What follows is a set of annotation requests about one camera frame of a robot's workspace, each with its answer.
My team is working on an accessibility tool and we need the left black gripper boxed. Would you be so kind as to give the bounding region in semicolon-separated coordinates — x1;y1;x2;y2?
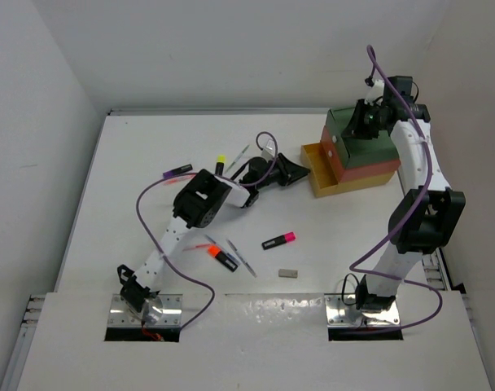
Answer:
255;152;309;190

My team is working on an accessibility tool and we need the yellow bottom drawer box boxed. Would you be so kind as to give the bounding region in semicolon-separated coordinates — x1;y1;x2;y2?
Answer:
300;143;400;198

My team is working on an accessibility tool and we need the blue clear pen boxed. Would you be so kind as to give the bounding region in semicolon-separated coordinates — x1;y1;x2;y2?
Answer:
204;235;239;267

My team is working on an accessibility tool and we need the red clear pen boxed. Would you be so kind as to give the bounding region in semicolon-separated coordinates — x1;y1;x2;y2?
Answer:
184;244;211;251
163;174;195;186

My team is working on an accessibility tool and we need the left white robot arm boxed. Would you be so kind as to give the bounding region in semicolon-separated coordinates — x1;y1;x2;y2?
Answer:
117;152;310;313

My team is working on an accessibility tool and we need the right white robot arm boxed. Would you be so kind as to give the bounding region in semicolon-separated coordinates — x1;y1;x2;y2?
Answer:
342;76;466;312

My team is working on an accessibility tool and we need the green top drawer box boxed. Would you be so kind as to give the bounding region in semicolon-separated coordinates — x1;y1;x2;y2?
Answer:
325;108;399;169

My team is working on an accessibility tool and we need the red middle drawer box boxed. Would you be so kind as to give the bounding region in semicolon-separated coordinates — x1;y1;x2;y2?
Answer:
320;125;402;182

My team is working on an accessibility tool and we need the green clear pen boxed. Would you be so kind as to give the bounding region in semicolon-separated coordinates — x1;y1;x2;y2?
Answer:
224;144;250;174

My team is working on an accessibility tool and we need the pink highlighter marker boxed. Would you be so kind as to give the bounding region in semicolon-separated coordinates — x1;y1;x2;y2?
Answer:
261;232;296;250

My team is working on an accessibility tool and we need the yellow highlighter marker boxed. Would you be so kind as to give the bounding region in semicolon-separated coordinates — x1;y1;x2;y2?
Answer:
214;155;226;176

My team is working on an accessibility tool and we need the grey eraser block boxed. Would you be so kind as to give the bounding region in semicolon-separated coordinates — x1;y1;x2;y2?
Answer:
278;269;298;279

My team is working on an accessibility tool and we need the purple highlighter marker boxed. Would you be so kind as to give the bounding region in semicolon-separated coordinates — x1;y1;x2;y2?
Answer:
163;164;193;179

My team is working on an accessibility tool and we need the orange highlighter marker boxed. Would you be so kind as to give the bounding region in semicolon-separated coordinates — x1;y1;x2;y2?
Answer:
208;244;238;272

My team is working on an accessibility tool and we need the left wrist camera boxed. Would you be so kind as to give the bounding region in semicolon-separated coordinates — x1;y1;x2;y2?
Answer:
261;139;275;161

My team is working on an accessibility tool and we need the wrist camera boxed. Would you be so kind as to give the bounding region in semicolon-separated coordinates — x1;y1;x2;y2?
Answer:
365;77;385;104
261;139;275;161

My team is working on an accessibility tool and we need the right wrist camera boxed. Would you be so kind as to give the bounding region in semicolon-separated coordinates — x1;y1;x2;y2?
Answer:
365;77;385;104

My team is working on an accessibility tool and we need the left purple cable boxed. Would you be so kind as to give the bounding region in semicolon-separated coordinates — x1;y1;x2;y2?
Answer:
135;130;278;329

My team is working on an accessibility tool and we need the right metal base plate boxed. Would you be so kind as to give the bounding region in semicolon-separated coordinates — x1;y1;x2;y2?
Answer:
324;294;401;329

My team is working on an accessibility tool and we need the metal base plate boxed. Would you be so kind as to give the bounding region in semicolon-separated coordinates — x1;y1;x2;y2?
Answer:
324;294;401;329
107;294;182;328

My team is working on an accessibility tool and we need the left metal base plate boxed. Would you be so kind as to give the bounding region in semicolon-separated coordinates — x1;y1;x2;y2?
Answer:
107;294;182;328

